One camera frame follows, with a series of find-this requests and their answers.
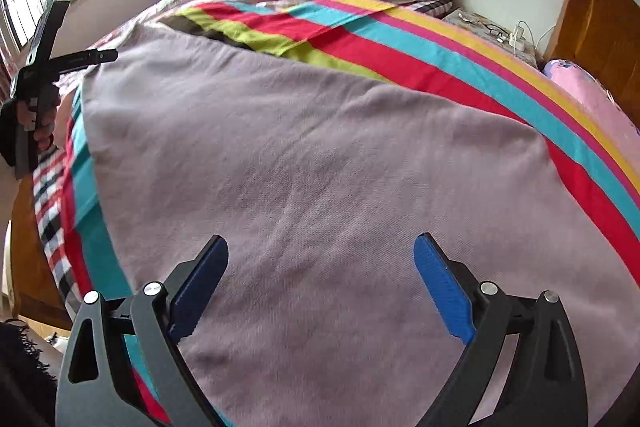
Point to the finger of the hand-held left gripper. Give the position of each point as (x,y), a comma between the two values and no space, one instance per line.
(90,58)

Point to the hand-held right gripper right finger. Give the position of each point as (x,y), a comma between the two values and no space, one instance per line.
(445,292)

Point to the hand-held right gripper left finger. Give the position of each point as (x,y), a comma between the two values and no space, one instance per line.
(195,297)

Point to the mauve pants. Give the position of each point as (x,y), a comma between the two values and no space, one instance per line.
(300,207)

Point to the person's left hand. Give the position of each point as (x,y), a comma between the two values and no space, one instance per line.
(46,127)

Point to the plaid bed sheet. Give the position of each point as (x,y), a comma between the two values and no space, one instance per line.
(50,207)

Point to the wooden bed footboard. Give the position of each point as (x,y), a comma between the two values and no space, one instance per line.
(30,267)

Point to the dark fringed cloth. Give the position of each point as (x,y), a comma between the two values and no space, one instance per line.
(22,377)

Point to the striped colourful blanket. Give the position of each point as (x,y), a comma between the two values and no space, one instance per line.
(450,72)

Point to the pink purple floral pillow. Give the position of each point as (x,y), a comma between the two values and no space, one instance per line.
(595,102)

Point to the white power strip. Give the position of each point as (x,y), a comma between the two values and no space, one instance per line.
(517,38)

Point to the black eyeglasses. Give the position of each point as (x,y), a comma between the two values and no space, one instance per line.
(494,32)

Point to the nightstand with floral cover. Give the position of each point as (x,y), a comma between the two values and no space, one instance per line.
(467,23)

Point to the plaid pillow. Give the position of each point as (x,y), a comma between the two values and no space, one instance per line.
(434,7)

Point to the ribbed wooden headboard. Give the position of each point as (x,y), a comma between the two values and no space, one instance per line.
(590,22)

